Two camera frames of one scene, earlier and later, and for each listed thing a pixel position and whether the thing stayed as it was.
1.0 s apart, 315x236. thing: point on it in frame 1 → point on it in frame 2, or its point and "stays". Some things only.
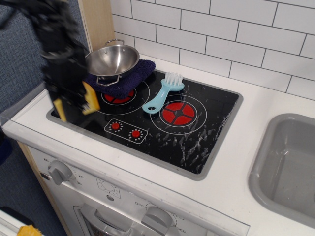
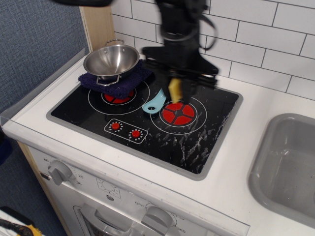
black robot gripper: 64,70 → 180,56
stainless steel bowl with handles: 107,62 stays
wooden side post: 96,23 stays
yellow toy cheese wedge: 93,104 → 175,88
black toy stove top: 182,136 stays
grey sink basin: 282,178 stays
